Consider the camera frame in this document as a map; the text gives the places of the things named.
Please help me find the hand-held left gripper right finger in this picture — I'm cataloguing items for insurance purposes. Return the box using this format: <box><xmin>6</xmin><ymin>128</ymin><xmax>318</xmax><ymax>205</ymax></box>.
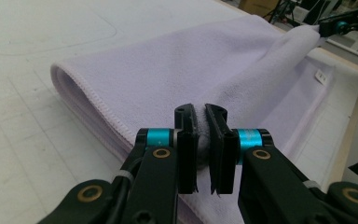
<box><xmin>204</xmin><ymin>103</ymin><xmax>275</xmax><ymax>197</ymax></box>

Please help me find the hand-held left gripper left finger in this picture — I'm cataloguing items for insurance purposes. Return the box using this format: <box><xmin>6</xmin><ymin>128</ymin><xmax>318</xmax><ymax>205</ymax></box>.
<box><xmin>135</xmin><ymin>103</ymin><xmax>200</xmax><ymax>195</ymax></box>

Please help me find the lilac patterned towel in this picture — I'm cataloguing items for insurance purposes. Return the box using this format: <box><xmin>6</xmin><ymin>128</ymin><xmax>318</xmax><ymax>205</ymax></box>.
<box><xmin>49</xmin><ymin>13</ymin><xmax>335</xmax><ymax>224</ymax></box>

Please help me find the white metal stand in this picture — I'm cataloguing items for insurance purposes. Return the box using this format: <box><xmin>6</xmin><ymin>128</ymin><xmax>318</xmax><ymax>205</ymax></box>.
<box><xmin>324</xmin><ymin>38</ymin><xmax>358</xmax><ymax>58</ymax></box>

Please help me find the open cardboard box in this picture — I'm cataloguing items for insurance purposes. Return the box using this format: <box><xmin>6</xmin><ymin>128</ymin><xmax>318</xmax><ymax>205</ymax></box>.
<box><xmin>239</xmin><ymin>0</ymin><xmax>282</xmax><ymax>18</ymax></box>

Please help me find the white grid mat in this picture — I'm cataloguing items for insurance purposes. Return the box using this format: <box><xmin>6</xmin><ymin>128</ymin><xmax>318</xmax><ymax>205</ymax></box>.
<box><xmin>0</xmin><ymin>0</ymin><xmax>358</xmax><ymax>224</ymax></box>

